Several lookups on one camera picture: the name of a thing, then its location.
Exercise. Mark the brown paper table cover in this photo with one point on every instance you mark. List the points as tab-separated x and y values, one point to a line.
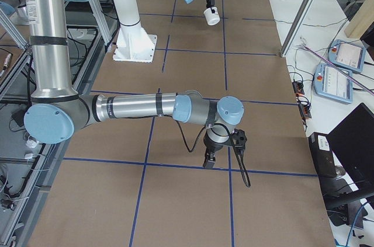
140	182

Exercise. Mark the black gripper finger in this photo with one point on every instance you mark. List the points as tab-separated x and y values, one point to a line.
210	158
210	3

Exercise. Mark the blue teach pendant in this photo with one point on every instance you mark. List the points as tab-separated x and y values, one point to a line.
331	84
347	55

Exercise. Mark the grey aluminium frame post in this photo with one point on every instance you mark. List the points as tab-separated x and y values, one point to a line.
296	25

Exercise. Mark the near blue teach pendant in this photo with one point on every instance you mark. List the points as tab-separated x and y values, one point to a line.
331	84

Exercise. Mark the white smiley face mug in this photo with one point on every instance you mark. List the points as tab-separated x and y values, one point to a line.
211	15

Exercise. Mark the wooden beam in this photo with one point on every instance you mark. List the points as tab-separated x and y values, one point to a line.
361	21

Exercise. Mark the black orange power strip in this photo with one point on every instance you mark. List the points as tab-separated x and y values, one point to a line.
303	102

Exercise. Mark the black laptop computer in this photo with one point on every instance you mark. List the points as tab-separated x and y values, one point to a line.
352	142

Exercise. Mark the far blue teach pendant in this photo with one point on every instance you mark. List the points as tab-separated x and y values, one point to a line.
347	55

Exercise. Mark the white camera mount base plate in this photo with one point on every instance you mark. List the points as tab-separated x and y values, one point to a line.
135	45

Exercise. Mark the black box device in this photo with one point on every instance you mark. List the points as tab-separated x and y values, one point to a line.
322	157

